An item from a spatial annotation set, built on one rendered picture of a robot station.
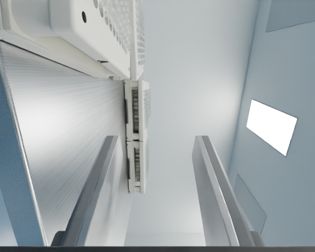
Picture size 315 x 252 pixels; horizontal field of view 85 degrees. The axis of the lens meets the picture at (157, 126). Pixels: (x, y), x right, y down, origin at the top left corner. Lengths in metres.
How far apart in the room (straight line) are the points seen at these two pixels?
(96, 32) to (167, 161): 4.36
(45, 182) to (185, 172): 4.56
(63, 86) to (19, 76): 0.08
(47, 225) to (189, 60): 3.71
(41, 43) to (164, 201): 5.23
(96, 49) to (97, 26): 0.02
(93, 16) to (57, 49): 0.05
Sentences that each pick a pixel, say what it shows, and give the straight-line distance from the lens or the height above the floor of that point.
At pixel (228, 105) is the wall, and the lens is 4.20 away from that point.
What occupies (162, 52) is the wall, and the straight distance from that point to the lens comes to 3.77.
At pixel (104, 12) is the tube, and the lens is 0.21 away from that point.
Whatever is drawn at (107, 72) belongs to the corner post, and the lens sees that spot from 0.37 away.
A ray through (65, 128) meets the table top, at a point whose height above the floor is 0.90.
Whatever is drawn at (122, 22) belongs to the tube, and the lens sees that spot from 0.28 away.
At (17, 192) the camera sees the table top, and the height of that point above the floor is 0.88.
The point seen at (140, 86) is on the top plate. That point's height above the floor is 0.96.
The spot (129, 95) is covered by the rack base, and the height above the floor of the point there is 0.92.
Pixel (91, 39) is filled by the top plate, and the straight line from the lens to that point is 0.18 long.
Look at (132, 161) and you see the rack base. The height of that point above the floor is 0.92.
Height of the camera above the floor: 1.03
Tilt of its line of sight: level
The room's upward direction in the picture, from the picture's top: 90 degrees clockwise
